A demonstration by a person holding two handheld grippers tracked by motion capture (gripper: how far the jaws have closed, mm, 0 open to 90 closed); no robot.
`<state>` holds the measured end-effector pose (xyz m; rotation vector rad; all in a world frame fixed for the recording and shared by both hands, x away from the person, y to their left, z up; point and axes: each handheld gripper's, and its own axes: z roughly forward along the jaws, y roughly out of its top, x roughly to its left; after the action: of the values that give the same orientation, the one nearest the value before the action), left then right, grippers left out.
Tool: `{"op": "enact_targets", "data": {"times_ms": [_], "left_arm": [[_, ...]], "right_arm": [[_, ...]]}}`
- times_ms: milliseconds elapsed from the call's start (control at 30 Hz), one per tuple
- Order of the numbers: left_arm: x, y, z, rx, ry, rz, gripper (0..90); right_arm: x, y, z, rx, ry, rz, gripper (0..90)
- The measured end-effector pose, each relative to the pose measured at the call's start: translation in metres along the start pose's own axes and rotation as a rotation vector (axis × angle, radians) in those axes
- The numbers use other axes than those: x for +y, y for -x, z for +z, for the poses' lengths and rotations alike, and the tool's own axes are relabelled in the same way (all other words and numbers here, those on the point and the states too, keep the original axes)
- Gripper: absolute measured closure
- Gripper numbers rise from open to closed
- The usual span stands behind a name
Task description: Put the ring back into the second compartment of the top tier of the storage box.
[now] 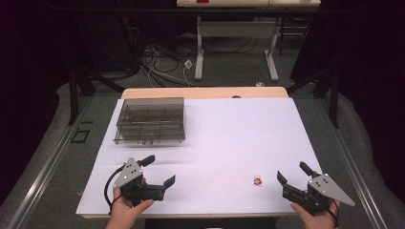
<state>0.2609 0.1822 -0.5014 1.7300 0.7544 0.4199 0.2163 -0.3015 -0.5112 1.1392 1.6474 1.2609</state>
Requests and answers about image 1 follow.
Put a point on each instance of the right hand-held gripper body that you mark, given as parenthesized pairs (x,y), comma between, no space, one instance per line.
(321,187)

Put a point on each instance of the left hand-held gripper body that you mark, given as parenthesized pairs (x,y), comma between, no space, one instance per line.
(149,192)

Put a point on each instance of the small red and white item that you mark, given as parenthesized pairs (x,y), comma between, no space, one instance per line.
(258,180)

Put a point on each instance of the clear grey compartment box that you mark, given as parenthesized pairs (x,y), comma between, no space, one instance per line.
(149,120)

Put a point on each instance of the person's right hand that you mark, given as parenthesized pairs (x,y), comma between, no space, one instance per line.
(320,220)

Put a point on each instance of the person's left hand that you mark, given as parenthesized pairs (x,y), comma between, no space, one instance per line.
(122,213)

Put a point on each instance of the white table sheet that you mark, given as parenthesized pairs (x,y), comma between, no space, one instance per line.
(223,143)

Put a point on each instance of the black metal stand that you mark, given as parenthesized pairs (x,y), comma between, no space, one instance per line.
(333,95)
(74,95)

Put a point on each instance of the light wooden table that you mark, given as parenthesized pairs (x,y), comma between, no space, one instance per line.
(203,92)

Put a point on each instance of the small white floor box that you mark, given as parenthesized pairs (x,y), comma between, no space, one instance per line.
(260,84)

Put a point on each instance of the white power plug block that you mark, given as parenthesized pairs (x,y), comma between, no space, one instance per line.
(187,64)

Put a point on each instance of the white desk with metal legs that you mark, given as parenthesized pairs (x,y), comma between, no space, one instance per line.
(235,30)

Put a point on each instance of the silver floor rail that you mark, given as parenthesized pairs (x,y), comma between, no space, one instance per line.
(47,171)
(356,171)

